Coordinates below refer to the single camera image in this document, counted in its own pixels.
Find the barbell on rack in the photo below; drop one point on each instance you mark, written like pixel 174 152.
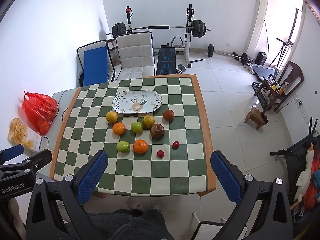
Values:
pixel 197 28

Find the orange fruit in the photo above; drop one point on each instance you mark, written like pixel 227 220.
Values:
pixel 140 146
pixel 118 128

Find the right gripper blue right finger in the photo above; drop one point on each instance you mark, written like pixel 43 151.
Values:
pixel 274 217

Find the dark red apple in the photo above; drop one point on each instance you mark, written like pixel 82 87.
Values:
pixel 157 130

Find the small wooden stool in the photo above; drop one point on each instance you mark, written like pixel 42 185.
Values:
pixel 257 117

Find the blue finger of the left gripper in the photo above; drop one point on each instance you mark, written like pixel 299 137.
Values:
pixel 33 163
pixel 11 153

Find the weight bench black blue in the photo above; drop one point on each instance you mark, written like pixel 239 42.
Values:
pixel 166 64

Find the small red tomato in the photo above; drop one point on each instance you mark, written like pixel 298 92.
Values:
pixel 175 145
pixel 160 153

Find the white squat rack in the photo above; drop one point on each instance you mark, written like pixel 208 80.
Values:
pixel 187 37

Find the green apple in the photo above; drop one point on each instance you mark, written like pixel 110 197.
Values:
pixel 123 147
pixel 137 127

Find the floral oval ceramic plate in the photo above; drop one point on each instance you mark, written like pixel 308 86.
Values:
pixel 137 101

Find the dark wooden chair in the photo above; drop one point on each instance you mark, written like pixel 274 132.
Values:
pixel 272 92

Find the barbell on floor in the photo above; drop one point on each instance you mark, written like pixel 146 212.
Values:
pixel 243 57

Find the yellow lemon with tip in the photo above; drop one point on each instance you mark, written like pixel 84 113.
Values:
pixel 112 117

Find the red-brown orange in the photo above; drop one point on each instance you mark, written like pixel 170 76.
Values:
pixel 168 115

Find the green checkered tablecloth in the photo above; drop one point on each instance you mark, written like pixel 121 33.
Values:
pixel 80 130

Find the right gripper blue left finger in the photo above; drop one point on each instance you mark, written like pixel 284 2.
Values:
pixel 44 220

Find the blue folded mat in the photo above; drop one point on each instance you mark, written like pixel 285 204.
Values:
pixel 95 66

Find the yellow speckled citrus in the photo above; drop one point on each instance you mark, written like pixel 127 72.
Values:
pixel 148 121

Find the white padded chair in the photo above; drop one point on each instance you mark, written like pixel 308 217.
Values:
pixel 136 55

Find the red plastic bag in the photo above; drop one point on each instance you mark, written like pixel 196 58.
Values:
pixel 40 110

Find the snack box with chips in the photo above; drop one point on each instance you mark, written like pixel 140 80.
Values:
pixel 20 133

